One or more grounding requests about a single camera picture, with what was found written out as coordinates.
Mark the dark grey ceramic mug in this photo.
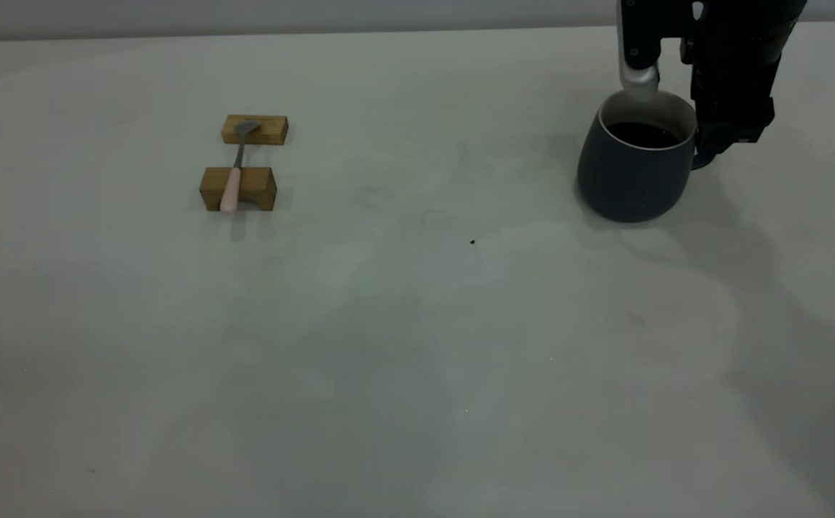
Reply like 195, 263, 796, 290
577, 90, 722, 224

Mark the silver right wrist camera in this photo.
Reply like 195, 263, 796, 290
615, 0, 662, 99

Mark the flat rectangular wooden block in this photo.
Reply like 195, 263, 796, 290
221, 114, 290, 147

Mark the dark coffee liquid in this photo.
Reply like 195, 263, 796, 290
608, 122, 681, 150

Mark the arched wooden block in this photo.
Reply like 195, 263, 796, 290
199, 166, 278, 213

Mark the pink-handled small metal spoon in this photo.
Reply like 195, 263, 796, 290
220, 121, 263, 214

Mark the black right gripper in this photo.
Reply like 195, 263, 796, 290
681, 0, 808, 156

